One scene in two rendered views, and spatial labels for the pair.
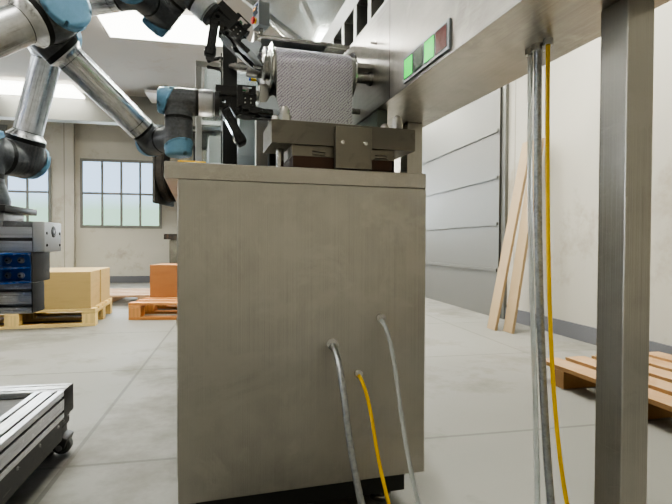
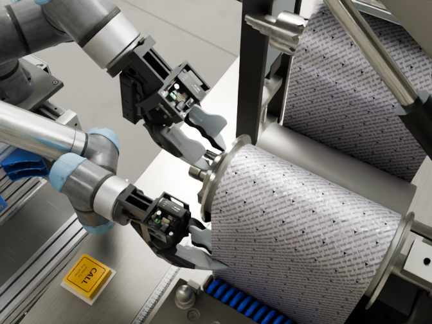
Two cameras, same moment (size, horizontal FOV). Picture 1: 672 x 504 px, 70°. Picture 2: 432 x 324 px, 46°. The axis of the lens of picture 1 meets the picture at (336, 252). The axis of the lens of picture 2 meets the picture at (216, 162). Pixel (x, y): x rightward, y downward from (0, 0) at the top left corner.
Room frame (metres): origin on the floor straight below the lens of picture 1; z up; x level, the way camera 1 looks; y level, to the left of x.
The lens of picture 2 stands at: (1.19, -0.09, 1.89)
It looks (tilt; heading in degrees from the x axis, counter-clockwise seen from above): 55 degrees down; 47
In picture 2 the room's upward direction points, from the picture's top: straight up
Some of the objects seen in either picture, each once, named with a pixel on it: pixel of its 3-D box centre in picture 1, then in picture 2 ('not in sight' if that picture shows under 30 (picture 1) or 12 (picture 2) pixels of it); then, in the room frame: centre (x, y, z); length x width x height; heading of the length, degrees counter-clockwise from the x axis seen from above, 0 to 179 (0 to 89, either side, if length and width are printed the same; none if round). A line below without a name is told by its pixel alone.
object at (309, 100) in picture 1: (315, 110); (274, 286); (1.47, 0.07, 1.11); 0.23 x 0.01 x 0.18; 106
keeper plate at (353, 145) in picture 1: (353, 148); not in sight; (1.28, -0.04, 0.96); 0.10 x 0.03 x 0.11; 106
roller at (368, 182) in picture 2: not in sight; (327, 184); (1.64, 0.11, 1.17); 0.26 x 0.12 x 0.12; 106
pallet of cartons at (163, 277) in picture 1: (210, 289); not in sight; (4.90, 1.27, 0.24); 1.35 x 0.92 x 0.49; 95
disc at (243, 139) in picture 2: (270, 68); (226, 179); (1.49, 0.20, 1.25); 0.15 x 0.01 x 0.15; 16
